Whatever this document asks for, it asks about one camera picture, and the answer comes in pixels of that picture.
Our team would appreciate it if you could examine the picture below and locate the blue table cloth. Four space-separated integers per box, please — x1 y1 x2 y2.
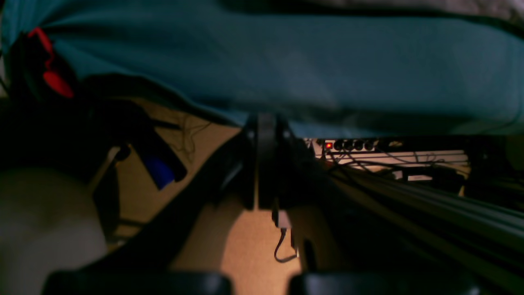
2 0 524 137

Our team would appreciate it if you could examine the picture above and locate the white power strip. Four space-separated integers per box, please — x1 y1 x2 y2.
305 138 470 170

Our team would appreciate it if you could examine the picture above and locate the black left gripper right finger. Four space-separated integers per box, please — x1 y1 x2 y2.
257 114 480 295

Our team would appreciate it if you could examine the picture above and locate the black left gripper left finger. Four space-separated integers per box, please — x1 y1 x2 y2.
43 119 257 295

